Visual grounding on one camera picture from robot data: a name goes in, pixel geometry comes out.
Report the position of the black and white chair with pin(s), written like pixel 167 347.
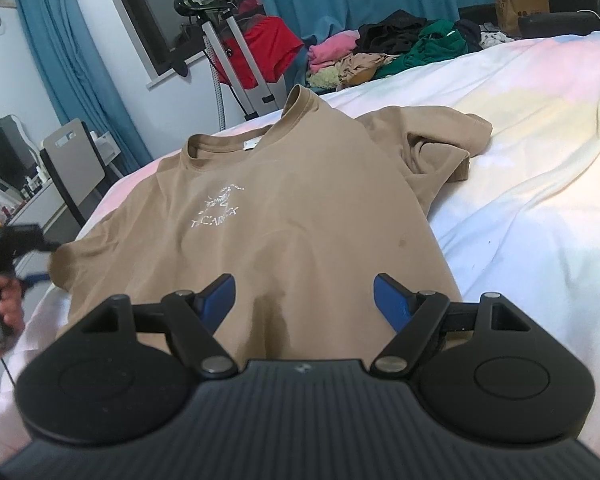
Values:
pixel 80 163

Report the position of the white vanity dresser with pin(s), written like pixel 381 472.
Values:
pixel 49 211

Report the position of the black sofa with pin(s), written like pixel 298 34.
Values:
pixel 566 17

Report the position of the blue curtain left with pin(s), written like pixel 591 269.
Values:
pixel 74 76

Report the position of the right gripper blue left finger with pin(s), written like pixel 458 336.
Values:
pixel 214 303

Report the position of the red garment on stand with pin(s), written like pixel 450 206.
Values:
pixel 273 46

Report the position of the black garment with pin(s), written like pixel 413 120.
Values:
pixel 395 34

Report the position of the yellow-green garment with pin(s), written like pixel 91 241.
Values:
pixel 324 80

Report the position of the wavy vanity mirror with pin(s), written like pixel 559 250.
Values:
pixel 17 161

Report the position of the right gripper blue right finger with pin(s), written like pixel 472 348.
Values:
pixel 395 302

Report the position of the pastel tie-dye bed cover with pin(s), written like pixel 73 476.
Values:
pixel 526 220

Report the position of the white tripod stand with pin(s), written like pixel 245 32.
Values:
pixel 205 14

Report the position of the person left hand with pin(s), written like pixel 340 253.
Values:
pixel 11 304

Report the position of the tan printed t-shirt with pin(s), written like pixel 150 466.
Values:
pixel 304 213

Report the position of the pink garment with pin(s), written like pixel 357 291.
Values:
pixel 328 52

